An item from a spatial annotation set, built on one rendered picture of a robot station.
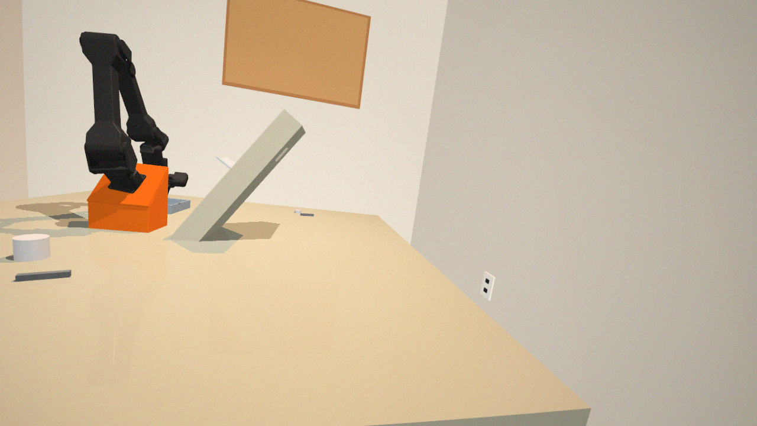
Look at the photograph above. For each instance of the grey cylinder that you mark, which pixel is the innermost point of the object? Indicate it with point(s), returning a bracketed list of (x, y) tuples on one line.
[(31, 247)]

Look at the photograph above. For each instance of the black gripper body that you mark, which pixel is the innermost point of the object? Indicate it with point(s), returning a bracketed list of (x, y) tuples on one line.
[(176, 179)]

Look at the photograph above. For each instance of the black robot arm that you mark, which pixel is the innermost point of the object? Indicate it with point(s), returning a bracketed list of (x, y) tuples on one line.
[(108, 149)]

